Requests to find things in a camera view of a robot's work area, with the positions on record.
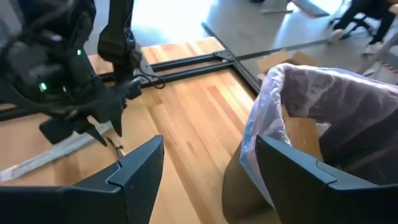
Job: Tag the translucent pink trash bag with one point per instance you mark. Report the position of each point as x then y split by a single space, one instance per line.
342 93

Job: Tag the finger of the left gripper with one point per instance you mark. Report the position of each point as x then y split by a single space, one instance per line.
94 132
112 109

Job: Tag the person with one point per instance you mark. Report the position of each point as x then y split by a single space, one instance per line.
357 12

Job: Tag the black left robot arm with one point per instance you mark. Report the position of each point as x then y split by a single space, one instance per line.
119 37

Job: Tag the black aluminium table frame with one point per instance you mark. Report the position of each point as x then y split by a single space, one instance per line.
192 61

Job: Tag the long clear plastic wrapper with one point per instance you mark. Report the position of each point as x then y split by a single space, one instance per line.
46 155

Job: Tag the brown paper bag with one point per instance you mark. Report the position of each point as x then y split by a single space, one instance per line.
301 137

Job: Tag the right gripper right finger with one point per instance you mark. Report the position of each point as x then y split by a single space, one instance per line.
326 205

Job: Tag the open cardboard box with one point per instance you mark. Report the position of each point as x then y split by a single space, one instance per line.
273 60

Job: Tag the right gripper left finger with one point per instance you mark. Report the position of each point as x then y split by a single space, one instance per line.
93 205

